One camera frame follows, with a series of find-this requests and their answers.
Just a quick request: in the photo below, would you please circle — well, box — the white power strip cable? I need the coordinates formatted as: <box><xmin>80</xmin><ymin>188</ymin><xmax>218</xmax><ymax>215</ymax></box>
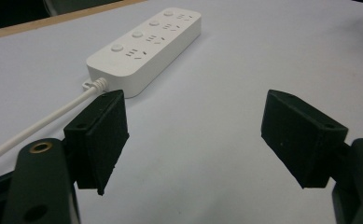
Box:
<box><xmin>0</xmin><ymin>77</ymin><xmax>108</xmax><ymax>170</ymax></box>

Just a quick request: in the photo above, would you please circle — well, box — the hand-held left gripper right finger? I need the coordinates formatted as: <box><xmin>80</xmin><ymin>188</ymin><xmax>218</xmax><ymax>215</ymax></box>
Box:
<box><xmin>260</xmin><ymin>89</ymin><xmax>349</xmax><ymax>189</ymax></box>

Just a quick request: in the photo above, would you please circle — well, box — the white power strip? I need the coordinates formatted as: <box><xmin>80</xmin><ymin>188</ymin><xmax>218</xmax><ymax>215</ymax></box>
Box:
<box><xmin>86</xmin><ymin>7</ymin><xmax>202</xmax><ymax>99</ymax></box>

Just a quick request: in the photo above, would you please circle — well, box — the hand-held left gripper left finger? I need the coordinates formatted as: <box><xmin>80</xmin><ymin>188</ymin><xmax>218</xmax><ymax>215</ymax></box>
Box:
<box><xmin>63</xmin><ymin>89</ymin><xmax>130</xmax><ymax>196</ymax></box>

